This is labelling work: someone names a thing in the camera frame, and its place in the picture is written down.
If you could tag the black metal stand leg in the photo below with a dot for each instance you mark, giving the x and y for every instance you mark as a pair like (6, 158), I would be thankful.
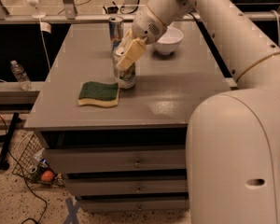
(5, 139)

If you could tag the green yellow sponge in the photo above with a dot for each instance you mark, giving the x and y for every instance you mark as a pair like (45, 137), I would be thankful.
(99, 94)

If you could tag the blue silver energy drink can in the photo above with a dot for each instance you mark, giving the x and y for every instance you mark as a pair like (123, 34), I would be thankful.
(115, 30)

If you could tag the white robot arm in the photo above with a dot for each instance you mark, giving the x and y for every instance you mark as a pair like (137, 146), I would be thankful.
(233, 138)

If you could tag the orange fruit in basket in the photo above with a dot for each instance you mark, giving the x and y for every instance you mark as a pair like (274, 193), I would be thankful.
(47, 176)

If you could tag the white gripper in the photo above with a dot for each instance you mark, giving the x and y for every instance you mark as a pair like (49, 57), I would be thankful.
(146, 28)

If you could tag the wire mesh basket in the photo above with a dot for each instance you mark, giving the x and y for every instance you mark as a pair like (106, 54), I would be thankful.
(31, 164)

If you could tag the clear plastic water bottle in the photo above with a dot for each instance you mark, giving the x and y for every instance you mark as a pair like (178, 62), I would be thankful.
(21, 76)

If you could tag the blue tape cross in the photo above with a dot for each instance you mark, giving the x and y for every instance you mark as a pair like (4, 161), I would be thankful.
(72, 209)

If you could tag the grey drawer cabinet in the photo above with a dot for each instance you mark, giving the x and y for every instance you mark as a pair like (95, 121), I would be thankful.
(131, 156)

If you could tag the grey metal railing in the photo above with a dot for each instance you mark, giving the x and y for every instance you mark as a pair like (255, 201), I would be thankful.
(68, 14)

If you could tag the white lamp on rail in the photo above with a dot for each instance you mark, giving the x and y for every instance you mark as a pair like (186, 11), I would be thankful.
(37, 14)

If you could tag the white bowl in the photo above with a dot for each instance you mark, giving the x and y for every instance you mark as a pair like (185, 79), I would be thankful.
(169, 41)

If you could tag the green white 7up can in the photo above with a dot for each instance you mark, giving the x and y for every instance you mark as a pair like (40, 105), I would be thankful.
(125, 78)

